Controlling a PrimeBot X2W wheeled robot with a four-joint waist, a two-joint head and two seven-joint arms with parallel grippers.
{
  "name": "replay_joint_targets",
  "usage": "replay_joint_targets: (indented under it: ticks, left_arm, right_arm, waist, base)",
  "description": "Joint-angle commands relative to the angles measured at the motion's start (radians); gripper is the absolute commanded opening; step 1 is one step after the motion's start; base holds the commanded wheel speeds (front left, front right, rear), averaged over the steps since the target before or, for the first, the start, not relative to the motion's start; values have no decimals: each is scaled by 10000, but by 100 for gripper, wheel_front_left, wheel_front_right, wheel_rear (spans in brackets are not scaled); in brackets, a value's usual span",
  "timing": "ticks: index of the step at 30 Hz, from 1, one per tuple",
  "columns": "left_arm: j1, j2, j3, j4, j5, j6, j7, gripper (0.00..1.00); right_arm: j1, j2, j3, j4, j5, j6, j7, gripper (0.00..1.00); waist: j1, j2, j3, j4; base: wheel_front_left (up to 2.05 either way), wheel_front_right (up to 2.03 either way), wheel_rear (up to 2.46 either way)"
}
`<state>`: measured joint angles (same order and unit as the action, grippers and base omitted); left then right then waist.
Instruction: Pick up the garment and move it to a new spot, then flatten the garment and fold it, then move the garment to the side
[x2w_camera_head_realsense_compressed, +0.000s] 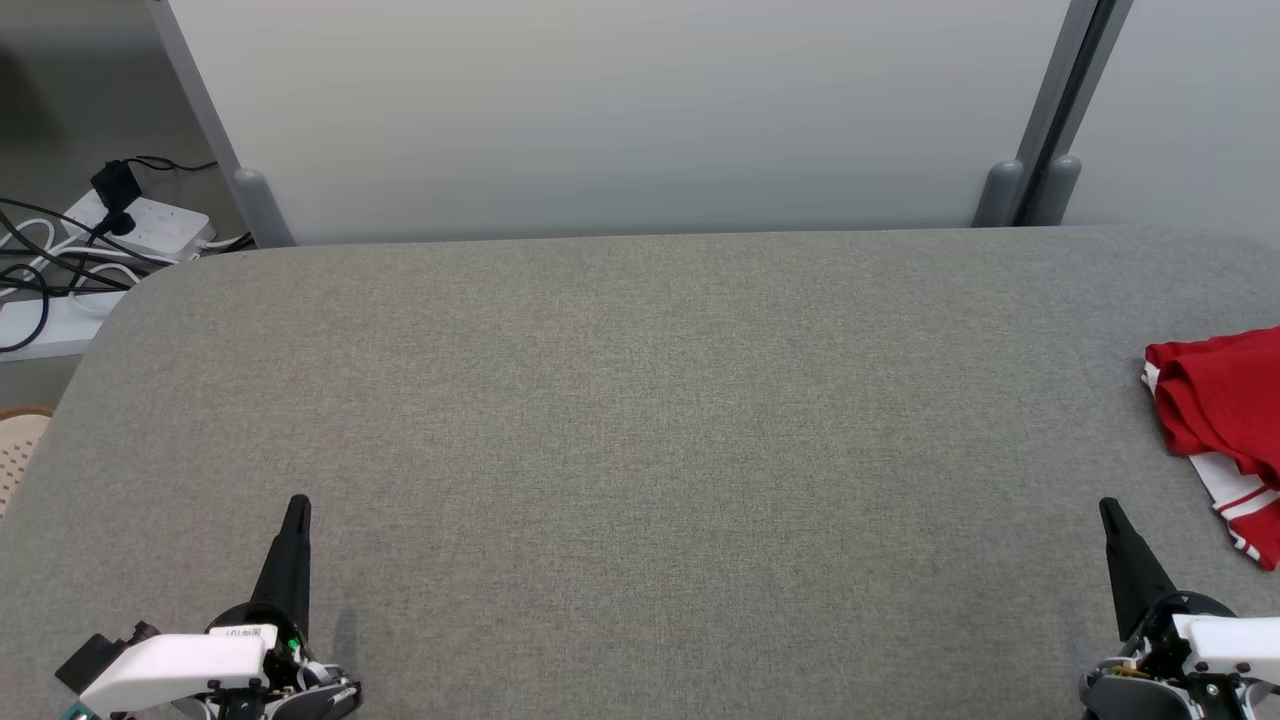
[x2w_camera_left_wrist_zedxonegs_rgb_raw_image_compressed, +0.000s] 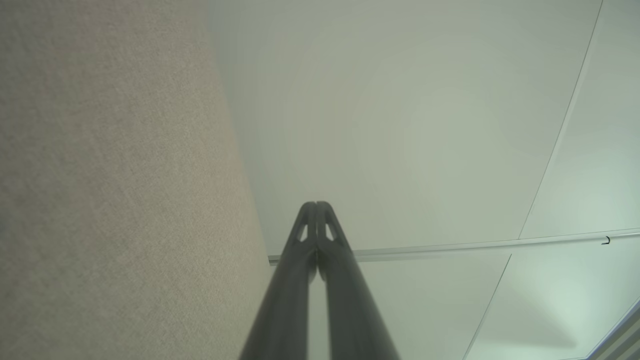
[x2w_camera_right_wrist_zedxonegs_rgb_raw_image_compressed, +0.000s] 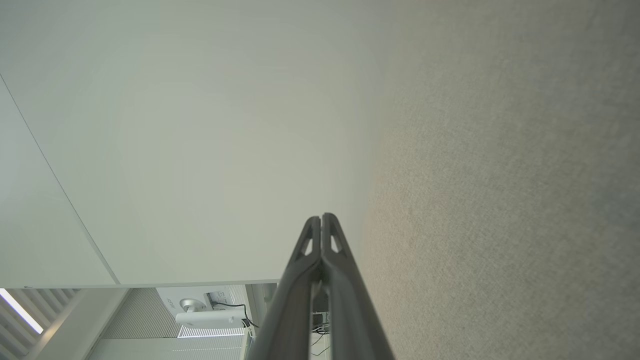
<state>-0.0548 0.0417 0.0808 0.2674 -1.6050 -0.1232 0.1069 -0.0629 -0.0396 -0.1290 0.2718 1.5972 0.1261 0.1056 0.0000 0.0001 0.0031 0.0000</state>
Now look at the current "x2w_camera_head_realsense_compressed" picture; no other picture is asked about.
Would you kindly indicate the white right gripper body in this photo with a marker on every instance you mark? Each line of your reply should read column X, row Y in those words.
column 1220, row 650

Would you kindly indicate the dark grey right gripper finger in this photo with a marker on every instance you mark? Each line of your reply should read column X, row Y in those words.
column 1135, row 580

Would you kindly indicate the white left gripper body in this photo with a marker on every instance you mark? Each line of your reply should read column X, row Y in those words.
column 190, row 665

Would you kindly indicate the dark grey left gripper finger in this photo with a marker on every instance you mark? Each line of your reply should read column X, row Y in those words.
column 288, row 580

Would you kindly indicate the red shirt white striped sleeves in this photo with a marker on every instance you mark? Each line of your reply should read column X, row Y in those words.
column 1225, row 400

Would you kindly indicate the beige perforated laundry basket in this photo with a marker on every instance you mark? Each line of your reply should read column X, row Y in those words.
column 20, row 450

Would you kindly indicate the flat white power strip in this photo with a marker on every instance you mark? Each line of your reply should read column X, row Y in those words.
column 50, row 330

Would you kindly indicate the white power strip with plugs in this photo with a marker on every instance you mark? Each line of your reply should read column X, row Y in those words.
column 160, row 225

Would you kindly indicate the black power adapter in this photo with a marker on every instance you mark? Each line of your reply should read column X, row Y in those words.
column 115, row 185

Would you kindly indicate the white partition panel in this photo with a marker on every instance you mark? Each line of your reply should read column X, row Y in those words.
column 620, row 110
column 1190, row 100

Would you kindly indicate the grey partition post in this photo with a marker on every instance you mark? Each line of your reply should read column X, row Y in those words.
column 262, row 205
column 1000, row 195
column 1062, row 185

